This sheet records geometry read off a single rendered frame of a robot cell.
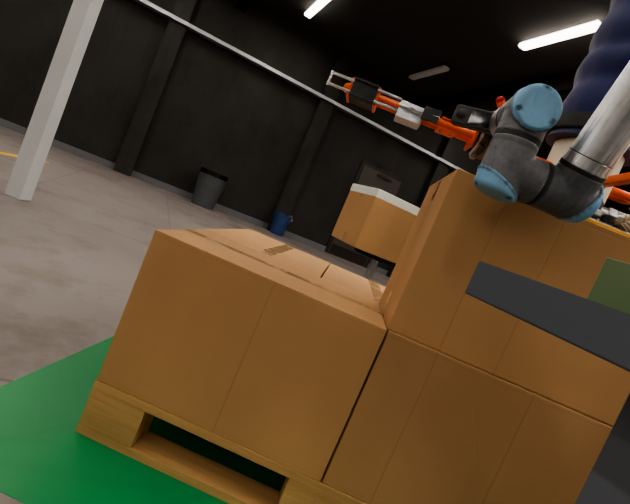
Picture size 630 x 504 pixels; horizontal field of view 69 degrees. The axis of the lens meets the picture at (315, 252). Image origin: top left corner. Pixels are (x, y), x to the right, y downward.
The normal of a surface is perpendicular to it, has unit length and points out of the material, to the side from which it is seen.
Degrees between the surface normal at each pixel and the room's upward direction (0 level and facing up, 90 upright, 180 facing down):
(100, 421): 90
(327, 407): 90
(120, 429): 90
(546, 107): 85
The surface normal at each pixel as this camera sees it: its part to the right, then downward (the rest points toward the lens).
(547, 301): -0.87, -0.33
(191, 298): -0.08, 0.05
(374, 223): 0.34, 0.22
